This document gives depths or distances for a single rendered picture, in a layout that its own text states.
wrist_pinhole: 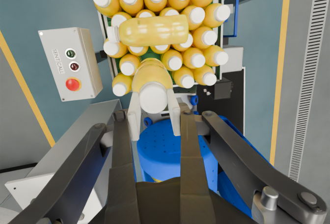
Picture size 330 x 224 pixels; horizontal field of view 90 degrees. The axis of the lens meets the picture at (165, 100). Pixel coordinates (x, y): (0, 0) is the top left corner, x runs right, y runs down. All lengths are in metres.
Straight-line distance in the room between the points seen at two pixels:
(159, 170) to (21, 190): 0.67
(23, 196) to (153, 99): 0.89
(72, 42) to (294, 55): 1.99
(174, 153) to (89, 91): 0.32
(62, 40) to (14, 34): 1.41
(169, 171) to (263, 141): 1.97
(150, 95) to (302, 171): 2.95
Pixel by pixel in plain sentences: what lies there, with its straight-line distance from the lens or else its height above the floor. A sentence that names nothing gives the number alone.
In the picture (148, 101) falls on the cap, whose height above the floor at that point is 1.39.
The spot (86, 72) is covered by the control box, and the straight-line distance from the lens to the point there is 0.53.
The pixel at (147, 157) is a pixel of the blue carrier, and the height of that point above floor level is 1.18.
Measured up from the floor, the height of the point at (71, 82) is 1.11.
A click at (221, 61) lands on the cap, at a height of 1.10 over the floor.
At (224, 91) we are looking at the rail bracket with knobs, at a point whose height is 1.00.
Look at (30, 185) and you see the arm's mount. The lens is 0.98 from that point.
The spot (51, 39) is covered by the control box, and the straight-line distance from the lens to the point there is 0.56.
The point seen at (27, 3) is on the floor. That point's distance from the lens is 1.88.
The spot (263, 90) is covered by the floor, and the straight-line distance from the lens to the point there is 2.06.
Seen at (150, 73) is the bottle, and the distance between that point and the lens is 0.25.
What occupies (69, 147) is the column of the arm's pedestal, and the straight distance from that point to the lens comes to 1.14.
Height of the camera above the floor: 1.59
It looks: 69 degrees down
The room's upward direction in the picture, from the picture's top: 166 degrees clockwise
